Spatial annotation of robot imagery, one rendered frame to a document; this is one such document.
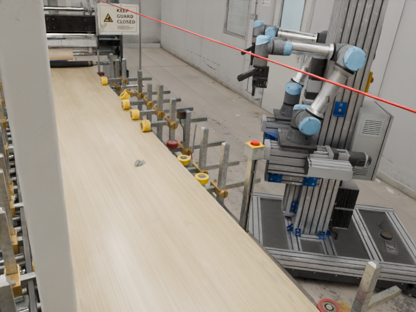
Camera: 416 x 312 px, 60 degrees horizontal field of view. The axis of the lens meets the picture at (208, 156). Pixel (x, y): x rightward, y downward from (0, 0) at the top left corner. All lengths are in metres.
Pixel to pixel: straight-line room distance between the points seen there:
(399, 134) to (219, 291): 3.36
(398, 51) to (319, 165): 2.37
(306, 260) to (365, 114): 1.05
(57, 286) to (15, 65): 0.32
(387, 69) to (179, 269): 3.55
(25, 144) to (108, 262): 1.08
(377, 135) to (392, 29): 2.12
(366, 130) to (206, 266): 1.49
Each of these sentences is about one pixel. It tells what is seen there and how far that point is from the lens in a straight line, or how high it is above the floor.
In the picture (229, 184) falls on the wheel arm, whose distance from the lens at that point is 2.18.
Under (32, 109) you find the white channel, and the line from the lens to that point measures 0.46.
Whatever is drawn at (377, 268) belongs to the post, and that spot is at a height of 1.09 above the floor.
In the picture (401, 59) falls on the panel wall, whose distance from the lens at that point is 4.40.
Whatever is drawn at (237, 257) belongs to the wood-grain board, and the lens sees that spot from 1.54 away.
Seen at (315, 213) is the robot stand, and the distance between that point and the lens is 2.82.
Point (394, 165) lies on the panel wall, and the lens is 4.51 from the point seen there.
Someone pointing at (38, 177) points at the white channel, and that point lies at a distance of 0.49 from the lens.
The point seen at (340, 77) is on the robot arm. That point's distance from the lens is 2.13.
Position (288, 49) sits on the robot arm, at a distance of 2.02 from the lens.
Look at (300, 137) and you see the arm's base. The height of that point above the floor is 1.09.
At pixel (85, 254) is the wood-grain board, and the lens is 1.56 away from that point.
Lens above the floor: 1.91
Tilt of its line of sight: 26 degrees down
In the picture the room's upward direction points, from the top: 5 degrees clockwise
